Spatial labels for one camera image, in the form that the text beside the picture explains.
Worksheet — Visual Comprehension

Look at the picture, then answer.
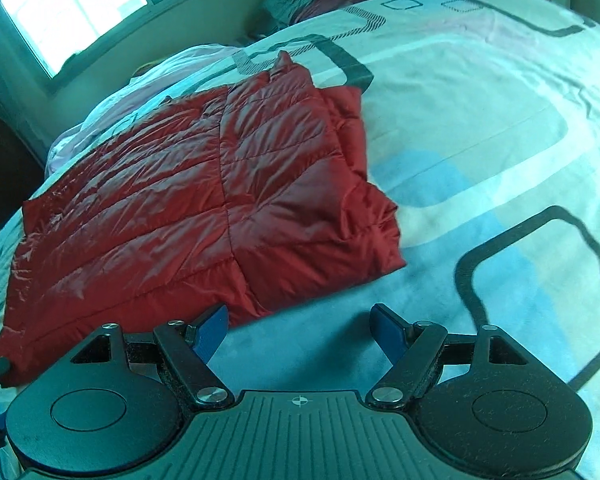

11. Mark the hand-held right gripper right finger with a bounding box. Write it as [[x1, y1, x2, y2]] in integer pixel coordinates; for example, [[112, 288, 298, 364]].
[[366, 303, 532, 408]]

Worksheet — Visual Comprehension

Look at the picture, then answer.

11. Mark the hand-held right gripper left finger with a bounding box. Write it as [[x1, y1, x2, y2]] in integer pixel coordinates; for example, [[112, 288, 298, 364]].
[[71, 304, 234, 408]]

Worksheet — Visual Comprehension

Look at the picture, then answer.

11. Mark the red puffer jacket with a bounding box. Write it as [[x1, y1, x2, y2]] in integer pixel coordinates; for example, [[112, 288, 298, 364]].
[[0, 50, 407, 388]]

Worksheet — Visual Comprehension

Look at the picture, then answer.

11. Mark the bed with patterned sheet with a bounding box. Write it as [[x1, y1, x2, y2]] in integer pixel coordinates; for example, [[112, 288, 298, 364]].
[[0, 0, 600, 480]]

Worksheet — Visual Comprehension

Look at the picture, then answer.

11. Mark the window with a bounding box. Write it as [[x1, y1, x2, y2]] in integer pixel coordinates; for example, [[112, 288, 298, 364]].
[[0, 0, 273, 93]]

